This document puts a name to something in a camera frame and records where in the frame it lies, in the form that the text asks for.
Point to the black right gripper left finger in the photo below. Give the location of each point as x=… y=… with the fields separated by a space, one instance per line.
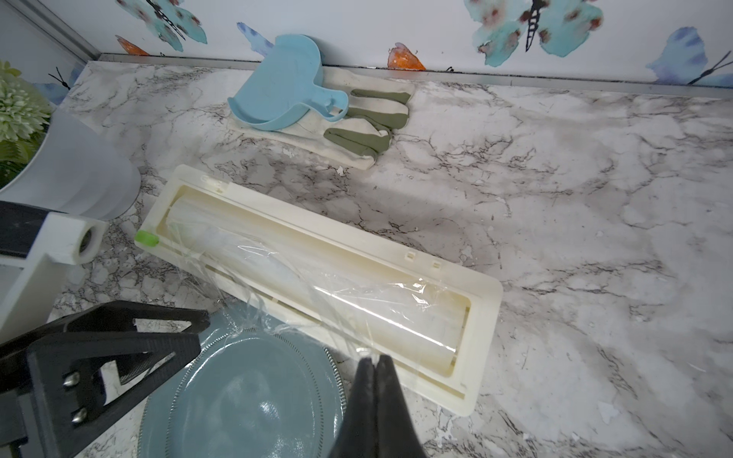
x=357 y=436

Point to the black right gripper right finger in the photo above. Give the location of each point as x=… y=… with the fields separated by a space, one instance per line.
x=396 y=436

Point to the white pot with plant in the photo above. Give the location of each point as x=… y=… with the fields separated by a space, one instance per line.
x=53 y=161

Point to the cream plastic wrap dispenser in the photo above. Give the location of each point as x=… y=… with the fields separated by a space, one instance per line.
x=457 y=392

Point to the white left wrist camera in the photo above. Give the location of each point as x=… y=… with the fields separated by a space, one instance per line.
x=38 y=249

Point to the blue-grey round plate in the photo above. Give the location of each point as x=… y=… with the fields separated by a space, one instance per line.
x=251 y=394

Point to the light blue dustpan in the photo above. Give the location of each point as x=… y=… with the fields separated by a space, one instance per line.
x=286 y=86

